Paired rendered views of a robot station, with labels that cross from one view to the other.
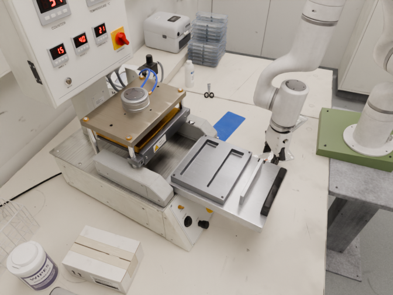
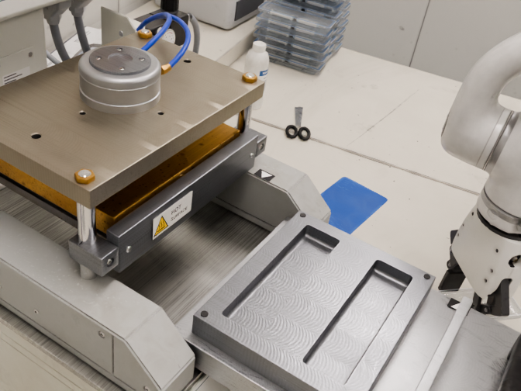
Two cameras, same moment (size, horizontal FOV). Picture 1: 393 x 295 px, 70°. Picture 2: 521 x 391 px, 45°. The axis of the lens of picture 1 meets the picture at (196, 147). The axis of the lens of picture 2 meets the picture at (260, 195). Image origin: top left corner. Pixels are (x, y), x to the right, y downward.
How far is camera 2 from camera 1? 22 cm
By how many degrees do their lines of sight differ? 8
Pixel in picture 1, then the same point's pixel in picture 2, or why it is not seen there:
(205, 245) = not seen: outside the picture
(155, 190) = (142, 354)
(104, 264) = not seen: outside the picture
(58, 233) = not seen: outside the picture
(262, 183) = (467, 372)
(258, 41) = (403, 48)
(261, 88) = (474, 104)
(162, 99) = (198, 93)
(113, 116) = (48, 115)
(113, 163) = (22, 256)
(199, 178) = (280, 333)
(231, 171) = (374, 324)
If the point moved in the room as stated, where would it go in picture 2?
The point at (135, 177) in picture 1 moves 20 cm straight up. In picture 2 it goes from (84, 306) to (73, 107)
